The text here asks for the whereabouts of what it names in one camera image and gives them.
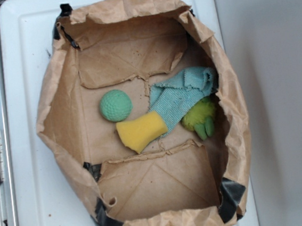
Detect yellow sponge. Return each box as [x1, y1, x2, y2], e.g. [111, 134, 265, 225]
[116, 111, 168, 154]

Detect light blue cloth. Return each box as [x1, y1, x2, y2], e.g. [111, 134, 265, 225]
[149, 66, 218, 136]

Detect green dimpled foam ball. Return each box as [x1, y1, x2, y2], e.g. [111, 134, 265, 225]
[99, 89, 133, 122]

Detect green fuzzy plush toy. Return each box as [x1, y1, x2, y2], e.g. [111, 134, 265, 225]
[181, 96, 216, 140]

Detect brown paper bag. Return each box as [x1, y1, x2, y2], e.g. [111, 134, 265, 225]
[36, 0, 251, 226]

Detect white plastic bin lid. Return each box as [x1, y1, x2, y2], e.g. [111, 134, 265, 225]
[0, 0, 260, 226]

